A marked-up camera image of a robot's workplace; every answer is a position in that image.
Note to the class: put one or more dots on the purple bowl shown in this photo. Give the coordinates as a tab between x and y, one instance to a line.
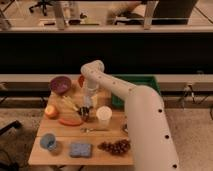
60	84

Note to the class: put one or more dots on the wooden table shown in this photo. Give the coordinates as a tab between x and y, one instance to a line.
65	135

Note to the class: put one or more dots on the blue sponge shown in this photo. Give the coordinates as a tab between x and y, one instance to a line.
80	150

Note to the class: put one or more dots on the carrot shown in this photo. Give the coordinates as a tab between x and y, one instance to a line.
69	122

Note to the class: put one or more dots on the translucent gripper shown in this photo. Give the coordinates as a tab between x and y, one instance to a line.
90	89

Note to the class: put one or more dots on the white plastic cup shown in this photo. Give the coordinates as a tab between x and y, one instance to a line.
104	115

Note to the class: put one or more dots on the apple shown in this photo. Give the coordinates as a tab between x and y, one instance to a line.
51	112

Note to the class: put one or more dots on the bunch of red grapes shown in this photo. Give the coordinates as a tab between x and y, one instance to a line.
118	148

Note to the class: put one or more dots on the green plastic tray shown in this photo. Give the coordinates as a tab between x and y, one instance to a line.
138	80

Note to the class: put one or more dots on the blue cup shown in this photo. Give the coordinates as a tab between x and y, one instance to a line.
48	142

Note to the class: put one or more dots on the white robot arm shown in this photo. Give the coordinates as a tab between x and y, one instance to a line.
152	145

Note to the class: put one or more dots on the small metal cup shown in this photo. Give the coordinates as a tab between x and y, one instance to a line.
84	113

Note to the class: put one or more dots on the black dustpan brush tool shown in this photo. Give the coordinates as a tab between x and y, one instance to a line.
124	128

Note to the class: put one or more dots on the red bowl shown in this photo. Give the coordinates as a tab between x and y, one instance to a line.
81	80

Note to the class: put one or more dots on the banana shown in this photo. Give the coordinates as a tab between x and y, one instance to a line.
68	100

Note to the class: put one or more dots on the metal spoon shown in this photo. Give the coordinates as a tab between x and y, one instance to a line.
87	130

